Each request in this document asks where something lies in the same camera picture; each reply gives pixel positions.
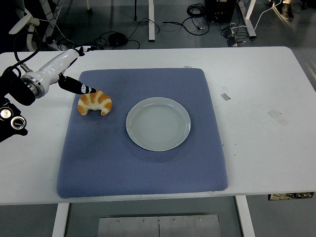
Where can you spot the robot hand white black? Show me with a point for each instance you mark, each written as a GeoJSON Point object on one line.
{"type": "Point", "coordinates": [56, 64]}

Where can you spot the large clear tape piece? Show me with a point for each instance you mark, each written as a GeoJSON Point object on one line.
{"type": "Point", "coordinates": [278, 117]}

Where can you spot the grey round plate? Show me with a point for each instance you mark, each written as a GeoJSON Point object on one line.
{"type": "Point", "coordinates": [158, 123]}

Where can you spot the croissant bread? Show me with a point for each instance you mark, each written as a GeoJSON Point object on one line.
{"type": "Point", "coordinates": [96, 101]}

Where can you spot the white desk leg straight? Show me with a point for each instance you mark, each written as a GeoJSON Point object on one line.
{"type": "Point", "coordinates": [151, 22]}

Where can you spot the white desk leg with foot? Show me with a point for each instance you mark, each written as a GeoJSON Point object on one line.
{"type": "Point", "coordinates": [248, 19]}

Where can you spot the grey foot pedal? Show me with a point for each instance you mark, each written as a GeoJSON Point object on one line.
{"type": "Point", "coordinates": [232, 42]}

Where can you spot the black pole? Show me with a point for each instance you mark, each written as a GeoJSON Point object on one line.
{"type": "Point", "coordinates": [135, 10]}

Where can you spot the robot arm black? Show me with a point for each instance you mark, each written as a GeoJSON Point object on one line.
{"type": "Point", "coordinates": [22, 95]}

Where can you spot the grey metal plate with screws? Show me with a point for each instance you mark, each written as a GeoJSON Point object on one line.
{"type": "Point", "coordinates": [158, 227]}

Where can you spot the blue textured mat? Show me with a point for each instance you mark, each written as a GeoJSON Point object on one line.
{"type": "Point", "coordinates": [138, 172]}

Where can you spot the person's foot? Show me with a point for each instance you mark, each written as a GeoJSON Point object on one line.
{"type": "Point", "coordinates": [287, 11]}

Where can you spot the black equipment box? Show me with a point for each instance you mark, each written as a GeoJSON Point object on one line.
{"type": "Point", "coordinates": [219, 10]}

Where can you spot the white table leg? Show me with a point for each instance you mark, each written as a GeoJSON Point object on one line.
{"type": "Point", "coordinates": [59, 219]}
{"type": "Point", "coordinates": [245, 217]}

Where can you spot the small grey tape piece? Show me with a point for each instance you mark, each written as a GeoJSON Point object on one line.
{"type": "Point", "coordinates": [225, 96]}

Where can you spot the white stand frame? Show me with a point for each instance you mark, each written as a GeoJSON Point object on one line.
{"type": "Point", "coordinates": [51, 17]}

